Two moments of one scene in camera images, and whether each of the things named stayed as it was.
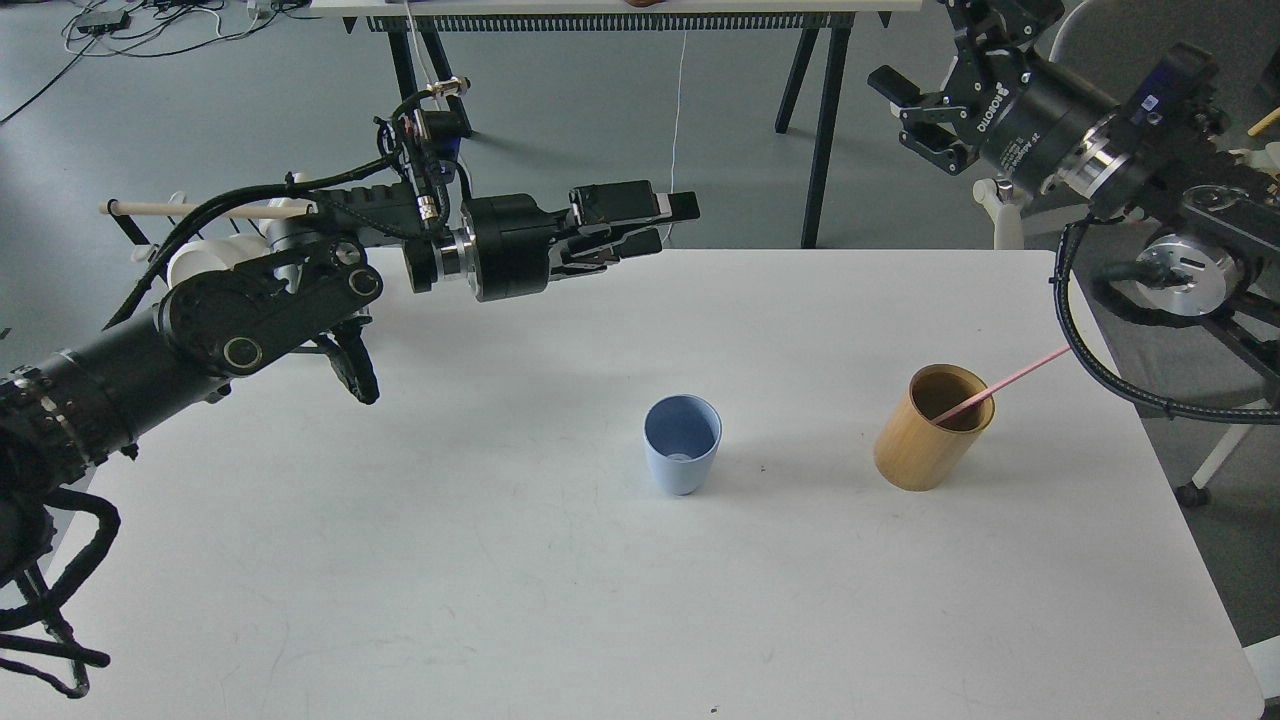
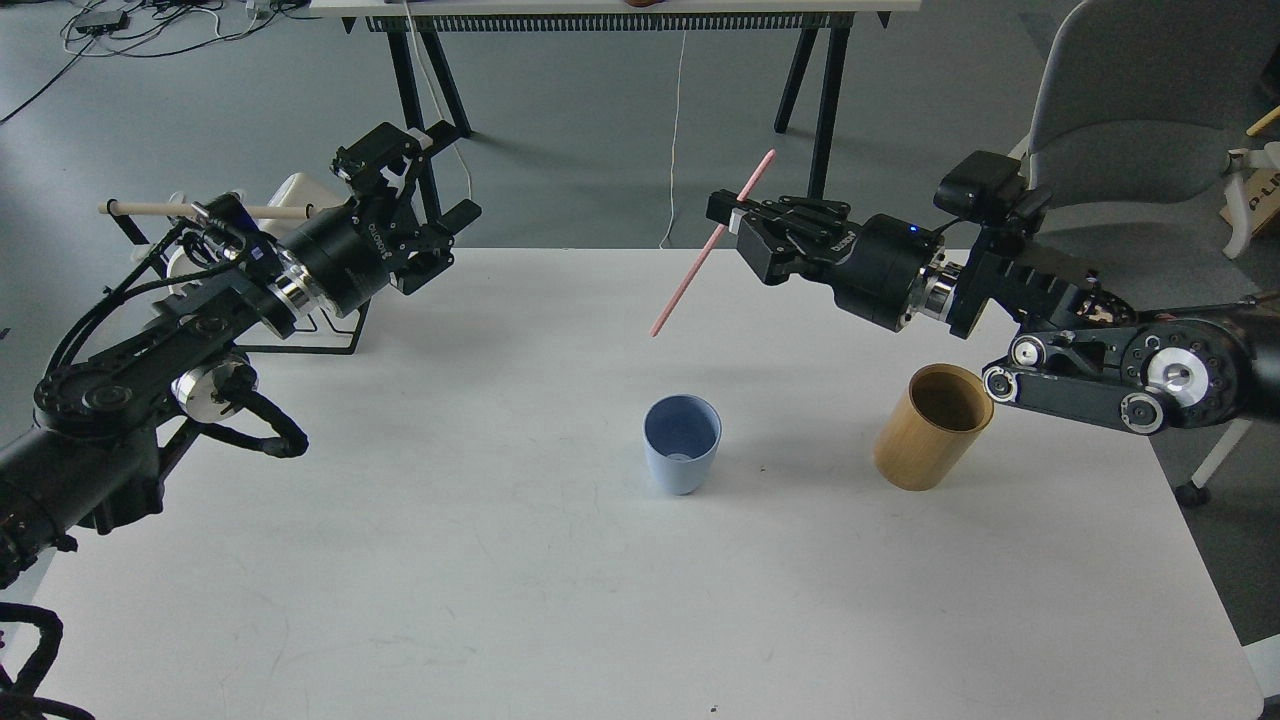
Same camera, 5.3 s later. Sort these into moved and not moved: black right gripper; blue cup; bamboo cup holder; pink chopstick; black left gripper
Moved: pink chopstick; black left gripper; black right gripper
Not moved: bamboo cup holder; blue cup
